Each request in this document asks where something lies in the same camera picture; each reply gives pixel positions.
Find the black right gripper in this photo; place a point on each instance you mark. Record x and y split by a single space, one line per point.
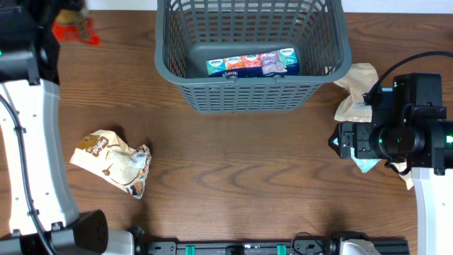
362 130

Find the orange spaghetti packet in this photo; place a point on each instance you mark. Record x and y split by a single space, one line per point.
75 26

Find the Kleenex tissue multipack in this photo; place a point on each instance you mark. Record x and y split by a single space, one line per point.
269 64

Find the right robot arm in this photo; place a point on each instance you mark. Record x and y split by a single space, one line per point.
409 125

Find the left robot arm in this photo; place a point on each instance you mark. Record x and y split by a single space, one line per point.
44 216

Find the teal snack packet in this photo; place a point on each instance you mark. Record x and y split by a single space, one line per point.
363 164

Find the brown white snack bag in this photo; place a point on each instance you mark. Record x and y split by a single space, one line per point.
402 170

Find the beige paper pouch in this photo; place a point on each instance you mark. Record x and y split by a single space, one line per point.
359 80

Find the grey plastic basket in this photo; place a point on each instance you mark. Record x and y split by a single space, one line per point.
190 33

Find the cream brown snack bag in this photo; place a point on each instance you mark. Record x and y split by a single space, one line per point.
105 154

